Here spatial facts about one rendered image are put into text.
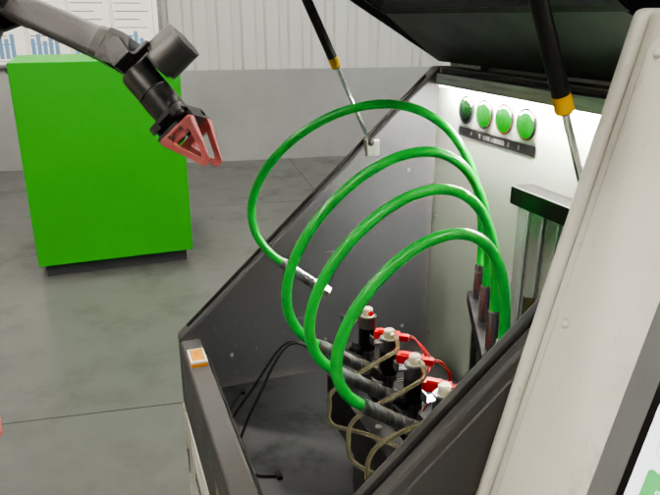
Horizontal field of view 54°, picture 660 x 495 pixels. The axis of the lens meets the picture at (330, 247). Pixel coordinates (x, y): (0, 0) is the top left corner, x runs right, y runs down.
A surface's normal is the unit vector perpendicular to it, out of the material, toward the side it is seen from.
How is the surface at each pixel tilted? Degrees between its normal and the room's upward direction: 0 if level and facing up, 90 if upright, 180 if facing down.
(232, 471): 0
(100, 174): 90
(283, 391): 0
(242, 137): 90
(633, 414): 76
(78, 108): 90
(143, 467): 0
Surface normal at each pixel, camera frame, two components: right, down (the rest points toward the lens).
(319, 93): 0.22, 0.32
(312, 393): 0.00, -0.94
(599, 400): -0.91, -0.11
